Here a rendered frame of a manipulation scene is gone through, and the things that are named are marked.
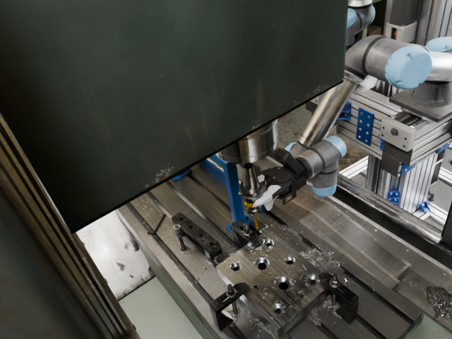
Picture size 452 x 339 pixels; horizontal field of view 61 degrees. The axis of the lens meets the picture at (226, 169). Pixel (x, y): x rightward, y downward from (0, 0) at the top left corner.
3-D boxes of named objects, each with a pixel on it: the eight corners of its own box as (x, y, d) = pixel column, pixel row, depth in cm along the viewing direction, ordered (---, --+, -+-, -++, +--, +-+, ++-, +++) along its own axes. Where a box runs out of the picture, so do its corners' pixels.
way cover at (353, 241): (265, 177, 211) (262, 154, 201) (418, 282, 151) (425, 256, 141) (221, 205, 199) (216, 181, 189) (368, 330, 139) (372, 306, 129)
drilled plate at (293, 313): (270, 238, 137) (268, 228, 134) (333, 291, 117) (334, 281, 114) (218, 275, 128) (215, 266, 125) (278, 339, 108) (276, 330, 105)
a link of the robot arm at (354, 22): (323, 44, 181) (323, 15, 173) (338, 33, 188) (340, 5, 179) (346, 48, 174) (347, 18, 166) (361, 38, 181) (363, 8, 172)
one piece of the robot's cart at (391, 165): (434, 136, 183) (437, 120, 177) (453, 144, 176) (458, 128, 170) (380, 167, 171) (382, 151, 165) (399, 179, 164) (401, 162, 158)
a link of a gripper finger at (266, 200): (263, 222, 102) (282, 202, 107) (261, 206, 98) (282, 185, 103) (253, 218, 104) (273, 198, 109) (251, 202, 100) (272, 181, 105)
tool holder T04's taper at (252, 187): (239, 185, 102) (236, 166, 97) (251, 177, 104) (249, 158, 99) (250, 194, 99) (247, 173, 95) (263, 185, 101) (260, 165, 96)
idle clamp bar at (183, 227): (183, 222, 155) (180, 210, 151) (227, 256, 138) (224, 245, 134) (173, 229, 152) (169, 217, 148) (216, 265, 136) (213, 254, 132)
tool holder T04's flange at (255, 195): (235, 193, 104) (235, 185, 102) (252, 181, 106) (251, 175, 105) (251, 204, 99) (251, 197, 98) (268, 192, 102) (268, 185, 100)
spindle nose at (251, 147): (199, 146, 95) (190, 104, 87) (247, 119, 102) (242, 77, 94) (243, 174, 84) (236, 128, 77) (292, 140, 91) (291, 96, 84)
